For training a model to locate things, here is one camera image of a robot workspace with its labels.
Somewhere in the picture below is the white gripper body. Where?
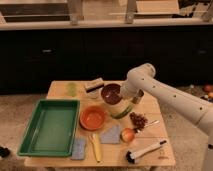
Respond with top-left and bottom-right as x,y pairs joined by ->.
120,81 -> 138,99

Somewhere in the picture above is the dark brown bowl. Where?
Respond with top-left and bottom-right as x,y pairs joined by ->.
101,83 -> 122,105

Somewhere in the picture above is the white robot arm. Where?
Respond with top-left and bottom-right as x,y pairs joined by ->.
120,63 -> 213,171

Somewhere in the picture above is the green chili pepper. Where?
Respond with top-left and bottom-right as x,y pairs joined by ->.
111,105 -> 133,119

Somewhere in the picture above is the bunch of red grapes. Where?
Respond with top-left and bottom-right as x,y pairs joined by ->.
130,112 -> 148,130

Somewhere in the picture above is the black white board eraser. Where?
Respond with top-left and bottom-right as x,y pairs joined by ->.
84,78 -> 104,93

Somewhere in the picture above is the metal spoon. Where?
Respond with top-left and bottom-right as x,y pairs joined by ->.
133,120 -> 160,133

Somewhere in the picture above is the red yellow apple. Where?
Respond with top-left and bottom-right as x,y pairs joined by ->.
121,128 -> 135,143

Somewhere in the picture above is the orange bowl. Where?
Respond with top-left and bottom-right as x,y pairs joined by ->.
79,106 -> 106,131

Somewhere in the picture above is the grey triangular cloth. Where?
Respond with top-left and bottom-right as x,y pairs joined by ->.
100,125 -> 121,144

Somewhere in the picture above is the wooden table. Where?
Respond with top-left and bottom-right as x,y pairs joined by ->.
24,81 -> 175,168

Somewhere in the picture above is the light green leaf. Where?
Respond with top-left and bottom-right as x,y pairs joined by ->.
66,82 -> 77,97

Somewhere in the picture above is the yellow banana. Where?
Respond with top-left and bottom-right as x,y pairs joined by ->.
89,134 -> 102,162

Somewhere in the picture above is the white black brush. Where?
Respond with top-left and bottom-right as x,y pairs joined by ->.
126,140 -> 167,164

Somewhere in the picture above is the blue grey sponge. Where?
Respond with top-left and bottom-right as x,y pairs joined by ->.
71,138 -> 86,160

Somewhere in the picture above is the green plastic tray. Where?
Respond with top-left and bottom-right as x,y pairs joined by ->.
17,99 -> 80,157

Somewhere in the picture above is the black object on floor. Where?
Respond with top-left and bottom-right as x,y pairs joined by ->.
0,146 -> 10,158

